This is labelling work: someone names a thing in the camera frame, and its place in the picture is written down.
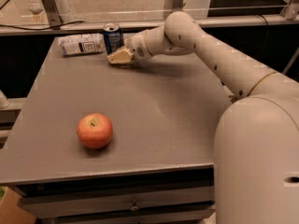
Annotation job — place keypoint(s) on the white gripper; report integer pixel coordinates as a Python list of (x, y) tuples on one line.
[(135, 47)]

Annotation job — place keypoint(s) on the blue pepsi can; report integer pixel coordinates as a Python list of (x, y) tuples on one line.
[(113, 37)]

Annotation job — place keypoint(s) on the clear plastic water bottle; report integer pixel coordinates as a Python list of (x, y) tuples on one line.
[(80, 44)]

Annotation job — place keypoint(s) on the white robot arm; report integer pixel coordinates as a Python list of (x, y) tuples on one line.
[(256, 145)]

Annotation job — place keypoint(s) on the red apple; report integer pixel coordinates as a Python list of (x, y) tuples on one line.
[(94, 131)]

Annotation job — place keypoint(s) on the grey drawer cabinet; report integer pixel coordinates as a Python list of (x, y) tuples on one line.
[(164, 113)]

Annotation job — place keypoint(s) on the metal drawer knob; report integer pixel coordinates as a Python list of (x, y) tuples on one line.
[(134, 207)]

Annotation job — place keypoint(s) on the upper grey drawer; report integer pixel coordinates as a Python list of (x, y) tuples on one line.
[(110, 200)]

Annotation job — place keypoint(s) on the grey drawer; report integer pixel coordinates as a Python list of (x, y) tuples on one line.
[(110, 200), (163, 215)]

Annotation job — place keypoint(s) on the lower grey drawer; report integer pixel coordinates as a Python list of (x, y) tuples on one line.
[(163, 215)]

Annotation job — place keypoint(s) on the cardboard box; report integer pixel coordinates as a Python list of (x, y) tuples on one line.
[(10, 213)]

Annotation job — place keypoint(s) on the left metal bracket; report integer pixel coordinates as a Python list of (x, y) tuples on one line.
[(52, 13)]

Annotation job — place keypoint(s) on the right metal bracket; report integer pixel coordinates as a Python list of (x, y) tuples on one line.
[(291, 11)]

